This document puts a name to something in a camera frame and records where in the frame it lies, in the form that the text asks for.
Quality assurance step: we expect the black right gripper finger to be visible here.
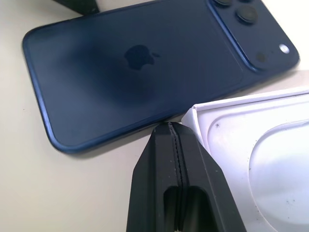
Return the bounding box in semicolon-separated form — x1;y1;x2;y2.
126;122;181;232
170;122;248;232

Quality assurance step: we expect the dark blue smartphone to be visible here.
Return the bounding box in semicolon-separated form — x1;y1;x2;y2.
22;0;300;155

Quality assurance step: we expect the white phone box base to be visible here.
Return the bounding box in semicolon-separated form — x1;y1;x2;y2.
181;89;309;232

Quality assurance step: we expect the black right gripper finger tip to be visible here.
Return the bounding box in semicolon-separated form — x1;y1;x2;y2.
53;0;101;15

